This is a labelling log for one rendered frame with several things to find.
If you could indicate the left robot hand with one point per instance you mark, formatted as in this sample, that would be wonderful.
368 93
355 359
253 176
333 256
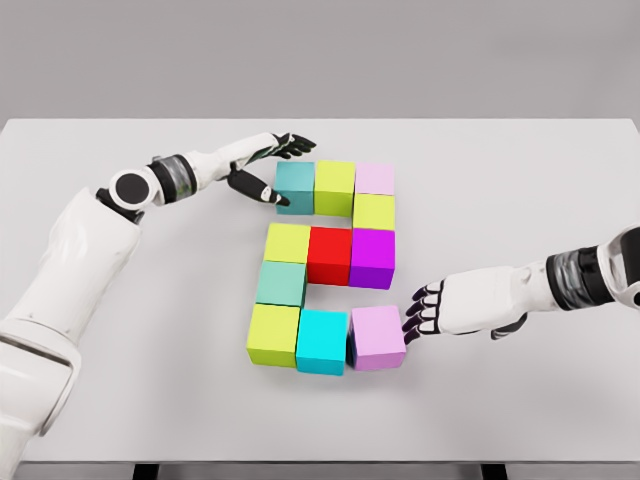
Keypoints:
250 147

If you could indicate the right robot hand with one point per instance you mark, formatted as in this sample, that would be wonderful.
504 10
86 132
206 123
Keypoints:
475 302

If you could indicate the teal cube block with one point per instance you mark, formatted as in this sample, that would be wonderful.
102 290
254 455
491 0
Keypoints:
295 180

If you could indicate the light pink cube block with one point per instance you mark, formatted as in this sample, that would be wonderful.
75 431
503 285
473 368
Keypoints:
377 335
374 178

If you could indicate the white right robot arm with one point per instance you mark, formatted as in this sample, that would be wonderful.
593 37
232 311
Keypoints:
580 277

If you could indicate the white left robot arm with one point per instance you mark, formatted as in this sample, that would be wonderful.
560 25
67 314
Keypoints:
75 260

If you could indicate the yellow-green cube block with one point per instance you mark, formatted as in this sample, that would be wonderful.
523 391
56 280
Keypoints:
286 242
272 332
374 212
334 182

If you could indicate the purple cube block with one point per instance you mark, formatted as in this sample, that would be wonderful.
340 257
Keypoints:
372 255

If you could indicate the red cube block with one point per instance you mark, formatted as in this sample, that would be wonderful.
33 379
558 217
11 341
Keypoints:
329 252

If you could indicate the mint green cube block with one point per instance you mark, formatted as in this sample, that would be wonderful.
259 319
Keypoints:
280 282

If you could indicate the cyan cube block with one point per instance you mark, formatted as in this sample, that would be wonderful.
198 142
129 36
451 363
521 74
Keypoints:
321 340

